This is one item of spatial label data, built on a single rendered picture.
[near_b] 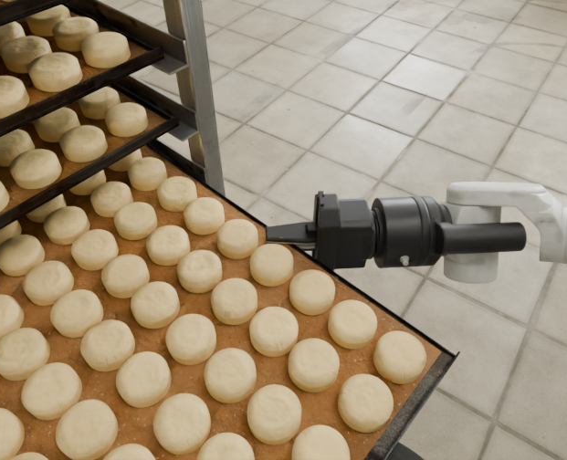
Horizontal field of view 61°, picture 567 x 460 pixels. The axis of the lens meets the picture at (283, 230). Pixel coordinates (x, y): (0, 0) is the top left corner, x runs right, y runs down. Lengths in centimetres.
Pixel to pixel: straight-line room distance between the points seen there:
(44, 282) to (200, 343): 19
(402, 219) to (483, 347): 85
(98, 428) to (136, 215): 25
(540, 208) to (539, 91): 183
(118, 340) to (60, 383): 6
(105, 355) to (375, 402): 26
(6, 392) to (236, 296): 24
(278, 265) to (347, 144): 135
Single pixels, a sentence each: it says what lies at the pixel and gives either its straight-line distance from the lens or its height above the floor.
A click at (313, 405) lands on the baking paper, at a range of 49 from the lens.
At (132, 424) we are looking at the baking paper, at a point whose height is 68.
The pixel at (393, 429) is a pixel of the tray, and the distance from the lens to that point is 49.
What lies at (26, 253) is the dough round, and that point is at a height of 71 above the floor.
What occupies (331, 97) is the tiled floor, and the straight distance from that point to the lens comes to 212.
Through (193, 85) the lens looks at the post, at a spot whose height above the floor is 83.
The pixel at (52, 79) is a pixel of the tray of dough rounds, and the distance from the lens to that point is 55.
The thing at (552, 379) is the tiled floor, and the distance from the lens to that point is 141.
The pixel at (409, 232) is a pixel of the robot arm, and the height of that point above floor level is 72.
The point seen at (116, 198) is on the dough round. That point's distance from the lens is 64.
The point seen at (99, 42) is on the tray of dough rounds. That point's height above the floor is 88.
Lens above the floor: 113
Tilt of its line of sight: 48 degrees down
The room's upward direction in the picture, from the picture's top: straight up
